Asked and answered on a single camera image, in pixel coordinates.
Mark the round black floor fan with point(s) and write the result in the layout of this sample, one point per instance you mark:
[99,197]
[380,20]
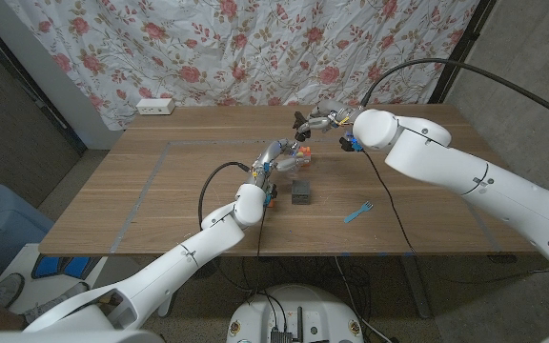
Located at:
[210,269]

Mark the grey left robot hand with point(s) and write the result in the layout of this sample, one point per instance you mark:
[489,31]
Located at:
[274,155]

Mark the clear plastic spray bottle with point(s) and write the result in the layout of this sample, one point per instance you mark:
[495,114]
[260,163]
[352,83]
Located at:
[296,159]

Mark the white table leg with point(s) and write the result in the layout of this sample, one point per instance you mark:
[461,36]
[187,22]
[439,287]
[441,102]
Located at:
[165,307]
[417,290]

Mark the orange yellow red cube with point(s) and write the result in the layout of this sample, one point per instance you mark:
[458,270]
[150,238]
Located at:
[307,153]

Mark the blue plastic fork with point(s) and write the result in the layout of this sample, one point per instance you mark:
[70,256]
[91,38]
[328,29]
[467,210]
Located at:
[353,216]

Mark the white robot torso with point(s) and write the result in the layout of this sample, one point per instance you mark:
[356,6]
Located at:
[293,309]

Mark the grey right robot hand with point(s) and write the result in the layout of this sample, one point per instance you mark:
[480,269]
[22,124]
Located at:
[334,116]

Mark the black backdrop stand pole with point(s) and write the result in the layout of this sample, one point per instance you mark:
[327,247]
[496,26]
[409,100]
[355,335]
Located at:
[462,47]

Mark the orange glue stick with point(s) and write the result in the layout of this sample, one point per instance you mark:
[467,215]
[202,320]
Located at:
[270,203]

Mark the floral print backdrop cloth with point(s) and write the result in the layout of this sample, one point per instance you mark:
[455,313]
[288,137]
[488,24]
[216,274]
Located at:
[236,47]

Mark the black trigger sprayer head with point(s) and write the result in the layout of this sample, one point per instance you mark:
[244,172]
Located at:
[299,121]

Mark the grey shoe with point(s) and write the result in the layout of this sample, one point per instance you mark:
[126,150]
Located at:
[53,302]
[6,289]

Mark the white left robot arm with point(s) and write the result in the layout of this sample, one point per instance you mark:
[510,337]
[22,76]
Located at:
[174,259]

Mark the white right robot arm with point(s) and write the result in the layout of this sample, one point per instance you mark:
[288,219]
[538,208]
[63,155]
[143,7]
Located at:
[470,176]

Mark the dark grey cube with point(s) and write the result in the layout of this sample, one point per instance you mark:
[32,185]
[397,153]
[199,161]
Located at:
[301,192]

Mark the white power strip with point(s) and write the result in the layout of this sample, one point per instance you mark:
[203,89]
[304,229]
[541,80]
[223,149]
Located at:
[155,106]

